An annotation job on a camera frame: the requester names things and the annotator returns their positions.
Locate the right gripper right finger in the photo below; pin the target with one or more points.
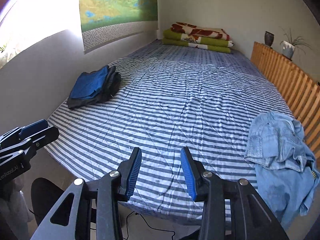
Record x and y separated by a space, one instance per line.
192 171

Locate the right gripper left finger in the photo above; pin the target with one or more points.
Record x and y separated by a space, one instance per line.
129 171

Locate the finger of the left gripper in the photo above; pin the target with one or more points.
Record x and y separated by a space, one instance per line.
33 128
41 139

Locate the blue striped shorts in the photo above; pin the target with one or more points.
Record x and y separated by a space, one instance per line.
88 85

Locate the blue white striped bedspread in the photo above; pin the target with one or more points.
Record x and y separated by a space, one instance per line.
170 97

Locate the folded black garment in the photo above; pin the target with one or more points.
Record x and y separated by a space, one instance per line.
109 90

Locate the light blue denim jacket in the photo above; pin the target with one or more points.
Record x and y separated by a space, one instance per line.
285 167

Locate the green folded blanket lower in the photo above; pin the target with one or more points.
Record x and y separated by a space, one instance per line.
198 46

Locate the green folded blanket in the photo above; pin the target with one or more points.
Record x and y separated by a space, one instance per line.
175 38
198 46

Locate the green folded blanket upper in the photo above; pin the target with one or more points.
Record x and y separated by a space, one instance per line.
175 38

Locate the red cream folded blanket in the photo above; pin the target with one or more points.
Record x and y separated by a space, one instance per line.
195 30

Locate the dark ceramic pot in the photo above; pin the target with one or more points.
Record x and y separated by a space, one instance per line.
268 38

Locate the potted spider plant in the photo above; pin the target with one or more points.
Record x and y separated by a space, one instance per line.
292 43

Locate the wooden slatted bed rail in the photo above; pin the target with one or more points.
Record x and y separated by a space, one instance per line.
297 88

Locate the landscape wall tapestry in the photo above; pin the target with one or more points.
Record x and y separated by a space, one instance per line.
106 21

